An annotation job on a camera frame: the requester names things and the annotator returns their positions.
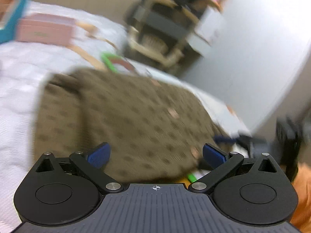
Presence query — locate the brown polka dot garment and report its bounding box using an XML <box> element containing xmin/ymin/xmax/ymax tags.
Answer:
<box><xmin>33</xmin><ymin>68</ymin><xmax>225</xmax><ymax>183</ymax></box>

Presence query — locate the white quilted mattress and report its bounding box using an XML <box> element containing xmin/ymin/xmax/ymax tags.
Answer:
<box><xmin>1</xmin><ymin>1</ymin><xmax>125</xmax><ymax>232</ymax></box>

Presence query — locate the pink gift box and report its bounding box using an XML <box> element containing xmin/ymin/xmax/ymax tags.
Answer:
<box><xmin>16</xmin><ymin>13</ymin><xmax>75</xmax><ymax>46</ymax></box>

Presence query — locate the beige office chair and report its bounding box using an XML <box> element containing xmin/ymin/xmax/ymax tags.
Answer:
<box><xmin>124</xmin><ymin>0</ymin><xmax>199</xmax><ymax>71</ymax></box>

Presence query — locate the blue toy box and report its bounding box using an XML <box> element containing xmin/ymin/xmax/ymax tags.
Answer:
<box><xmin>1</xmin><ymin>0</ymin><xmax>28</xmax><ymax>44</ymax></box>

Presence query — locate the tan ribbon strap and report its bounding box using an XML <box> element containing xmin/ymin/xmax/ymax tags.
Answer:
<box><xmin>67</xmin><ymin>20</ymin><xmax>117</xmax><ymax>71</ymax></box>

